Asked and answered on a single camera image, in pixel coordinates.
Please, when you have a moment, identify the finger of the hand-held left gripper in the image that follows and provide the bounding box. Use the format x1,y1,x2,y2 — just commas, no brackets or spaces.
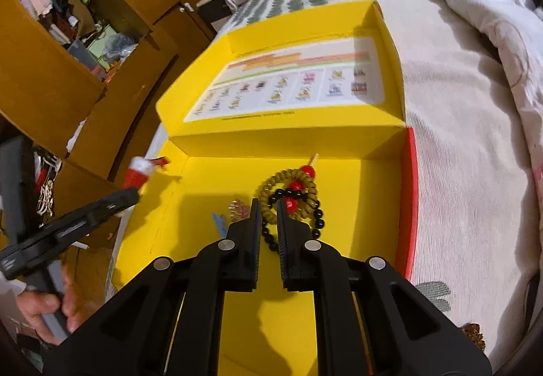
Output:
57,210,129,248
51,188,141,233

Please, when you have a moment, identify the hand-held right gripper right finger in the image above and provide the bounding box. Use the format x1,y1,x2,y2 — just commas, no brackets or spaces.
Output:
277,201,493,376

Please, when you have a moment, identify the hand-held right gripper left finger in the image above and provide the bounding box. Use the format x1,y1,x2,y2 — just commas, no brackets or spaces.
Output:
44,198,261,376

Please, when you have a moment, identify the red santa doll keychain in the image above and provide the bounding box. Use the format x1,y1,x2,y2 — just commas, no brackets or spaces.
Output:
123,155,173,190

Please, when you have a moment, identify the black bead bracelet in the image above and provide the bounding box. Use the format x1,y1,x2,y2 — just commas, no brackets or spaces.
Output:
260,185,327,254

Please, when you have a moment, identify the olive wooden bead bracelet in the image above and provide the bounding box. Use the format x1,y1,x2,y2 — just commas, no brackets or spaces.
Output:
255,167,319,233

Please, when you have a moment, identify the red bead hair stick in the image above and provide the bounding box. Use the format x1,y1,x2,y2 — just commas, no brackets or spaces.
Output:
283,153,319,216

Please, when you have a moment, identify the yellow cardboard box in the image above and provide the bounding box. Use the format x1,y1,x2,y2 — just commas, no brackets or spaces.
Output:
108,0,419,376

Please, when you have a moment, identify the person's left hand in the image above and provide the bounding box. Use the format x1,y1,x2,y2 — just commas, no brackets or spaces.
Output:
19,267,92,345

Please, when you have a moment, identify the silver crystal charm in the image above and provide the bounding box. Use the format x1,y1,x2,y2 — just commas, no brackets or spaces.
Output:
227,199,249,221

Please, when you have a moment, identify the wooden wardrobe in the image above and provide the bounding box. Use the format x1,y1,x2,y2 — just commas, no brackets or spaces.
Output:
0,0,218,294

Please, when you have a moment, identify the blue plastic bag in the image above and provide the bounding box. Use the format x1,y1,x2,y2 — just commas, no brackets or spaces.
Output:
101,32,139,63

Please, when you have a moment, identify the dark nightstand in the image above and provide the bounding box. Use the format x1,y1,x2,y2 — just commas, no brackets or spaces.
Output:
197,0,239,35

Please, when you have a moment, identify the large brown bead bracelet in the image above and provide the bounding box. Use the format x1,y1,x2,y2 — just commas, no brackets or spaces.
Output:
460,321,488,354

